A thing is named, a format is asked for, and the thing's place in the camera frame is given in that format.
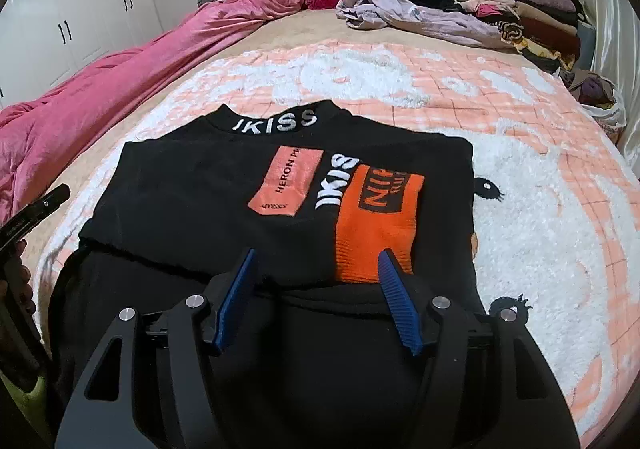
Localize lime green sleeve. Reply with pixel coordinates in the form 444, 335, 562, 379
1, 374, 52, 448

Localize person's left hand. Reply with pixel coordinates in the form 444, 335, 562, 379
0, 239, 37, 316

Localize stack of folded clothes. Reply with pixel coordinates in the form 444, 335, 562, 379
454, 0, 596, 73

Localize purple clothes in bag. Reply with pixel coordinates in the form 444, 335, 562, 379
563, 68, 627, 144

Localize orange white plaid blanket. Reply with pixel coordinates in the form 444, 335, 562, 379
28, 40, 639, 447

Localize black sweater orange cuffs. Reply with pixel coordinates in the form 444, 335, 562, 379
49, 100, 483, 448

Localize lilac crumpled garment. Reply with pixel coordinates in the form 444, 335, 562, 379
335, 0, 512, 50

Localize white wardrobe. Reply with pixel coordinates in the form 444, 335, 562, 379
1, 0, 162, 108

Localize pink velvet comforter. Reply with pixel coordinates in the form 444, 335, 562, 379
1, 0, 304, 221

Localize shiny white curtain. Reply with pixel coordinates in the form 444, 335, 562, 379
584, 0, 639, 172

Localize beige fleece bed sheet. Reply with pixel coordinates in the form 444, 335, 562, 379
19, 8, 526, 250

